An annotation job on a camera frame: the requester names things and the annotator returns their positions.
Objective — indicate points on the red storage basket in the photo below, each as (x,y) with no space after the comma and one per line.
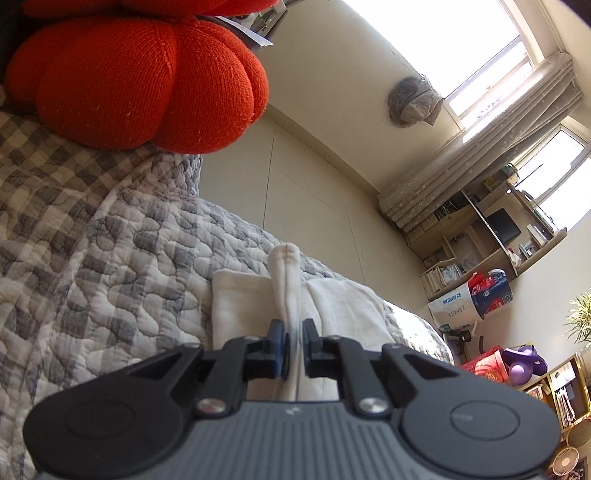
(489,365)

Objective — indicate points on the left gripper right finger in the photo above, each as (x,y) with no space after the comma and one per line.
(402,414)

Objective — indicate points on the small white desk fan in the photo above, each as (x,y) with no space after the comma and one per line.
(565,461)

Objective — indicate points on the white Winnie the Pooh sweatshirt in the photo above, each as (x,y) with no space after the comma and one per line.
(244,304)

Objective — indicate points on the red flower-shaped plush cushion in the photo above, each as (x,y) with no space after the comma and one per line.
(114,75)

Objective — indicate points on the grey hat on wall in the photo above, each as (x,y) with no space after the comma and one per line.
(413,100)

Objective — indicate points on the white paper on sofa arm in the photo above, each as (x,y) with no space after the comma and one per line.
(250,38)

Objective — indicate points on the black computer monitor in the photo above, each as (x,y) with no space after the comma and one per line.
(503,226)

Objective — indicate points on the wooden cube shelf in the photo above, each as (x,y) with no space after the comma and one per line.
(564,390)

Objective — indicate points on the green potted plant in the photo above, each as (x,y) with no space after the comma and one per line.
(579,321)

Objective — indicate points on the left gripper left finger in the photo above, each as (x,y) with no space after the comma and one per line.
(125,422)

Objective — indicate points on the purple toy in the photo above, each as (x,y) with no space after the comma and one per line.
(523,363)

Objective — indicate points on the beige patterned curtain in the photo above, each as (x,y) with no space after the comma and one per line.
(546,98)

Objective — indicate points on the wooden desk shelf unit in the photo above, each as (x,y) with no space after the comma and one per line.
(456,241)

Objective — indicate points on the grey checked quilted bedspread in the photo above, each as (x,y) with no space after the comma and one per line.
(107,259)

